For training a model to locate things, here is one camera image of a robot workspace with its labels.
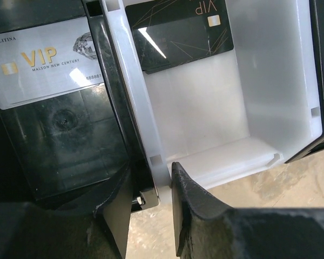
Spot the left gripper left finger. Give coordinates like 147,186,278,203
0,163,132,258

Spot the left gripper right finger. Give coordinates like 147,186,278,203
172,162,324,258

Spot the silver VIP card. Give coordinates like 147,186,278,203
0,17,104,110

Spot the black white sorting tray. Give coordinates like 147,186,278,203
0,1,324,210

